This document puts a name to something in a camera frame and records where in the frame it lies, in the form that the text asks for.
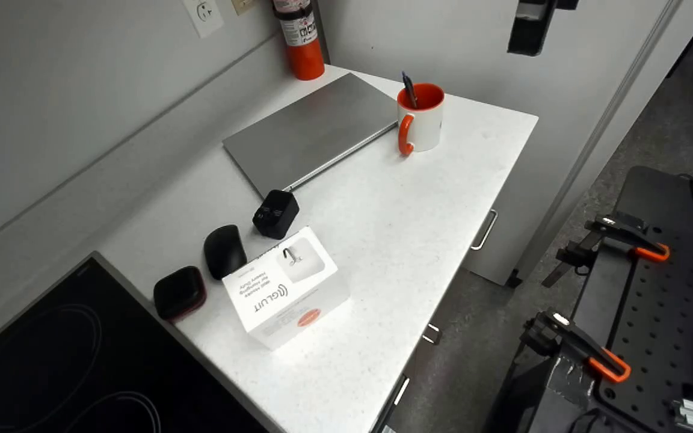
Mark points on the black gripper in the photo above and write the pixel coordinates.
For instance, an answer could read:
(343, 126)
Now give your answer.
(532, 11)

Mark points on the black pen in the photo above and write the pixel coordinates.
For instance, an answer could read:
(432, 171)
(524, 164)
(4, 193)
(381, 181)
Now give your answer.
(409, 87)

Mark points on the white mug orange inside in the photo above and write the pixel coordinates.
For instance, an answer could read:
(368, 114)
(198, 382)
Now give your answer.
(425, 122)

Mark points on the black orange bar clamp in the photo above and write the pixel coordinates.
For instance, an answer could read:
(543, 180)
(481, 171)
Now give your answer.
(618, 241)
(583, 351)

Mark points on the red fire extinguisher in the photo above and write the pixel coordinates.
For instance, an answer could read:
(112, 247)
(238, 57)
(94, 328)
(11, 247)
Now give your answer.
(302, 40)

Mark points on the grey closed laptop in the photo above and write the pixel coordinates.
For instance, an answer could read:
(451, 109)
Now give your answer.
(310, 130)

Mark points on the black cube power adapter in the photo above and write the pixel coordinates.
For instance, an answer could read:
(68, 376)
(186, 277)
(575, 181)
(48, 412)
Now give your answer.
(274, 212)

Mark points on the white cardboard product box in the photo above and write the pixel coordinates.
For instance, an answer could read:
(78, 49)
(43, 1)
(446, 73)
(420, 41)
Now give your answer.
(290, 290)

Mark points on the black rounded square case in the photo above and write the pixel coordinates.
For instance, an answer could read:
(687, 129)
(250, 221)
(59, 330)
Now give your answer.
(178, 293)

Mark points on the beige wall switch plate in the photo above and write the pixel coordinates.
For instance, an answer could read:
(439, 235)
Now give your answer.
(243, 5)

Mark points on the white wall outlet plate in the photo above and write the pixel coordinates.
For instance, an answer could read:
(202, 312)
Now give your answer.
(202, 16)

